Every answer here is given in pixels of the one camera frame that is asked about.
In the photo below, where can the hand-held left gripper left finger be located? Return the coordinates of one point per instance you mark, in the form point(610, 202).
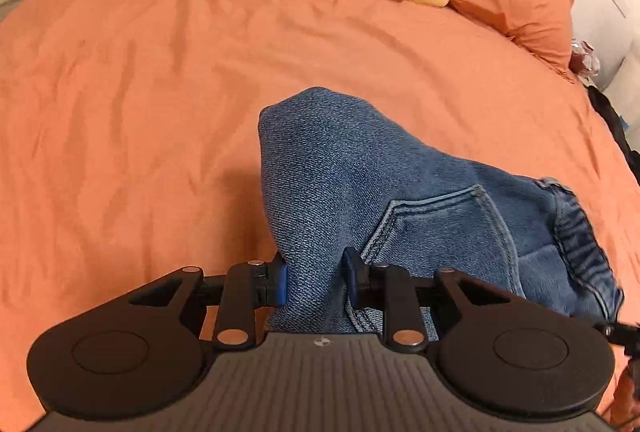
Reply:
point(281, 284)

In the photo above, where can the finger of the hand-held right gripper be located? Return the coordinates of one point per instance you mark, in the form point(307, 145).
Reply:
point(620, 333)

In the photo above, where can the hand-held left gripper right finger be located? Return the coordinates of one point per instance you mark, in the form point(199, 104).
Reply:
point(350, 279)

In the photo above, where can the blue denim pants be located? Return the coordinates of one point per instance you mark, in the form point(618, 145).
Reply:
point(325, 161)

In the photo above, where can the dark cloth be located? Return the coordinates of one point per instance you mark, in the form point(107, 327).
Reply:
point(612, 121)

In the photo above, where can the orange duvet cover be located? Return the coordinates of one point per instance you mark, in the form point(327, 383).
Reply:
point(150, 111)

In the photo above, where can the shiny wrapped item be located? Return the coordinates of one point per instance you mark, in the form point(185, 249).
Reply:
point(585, 59)

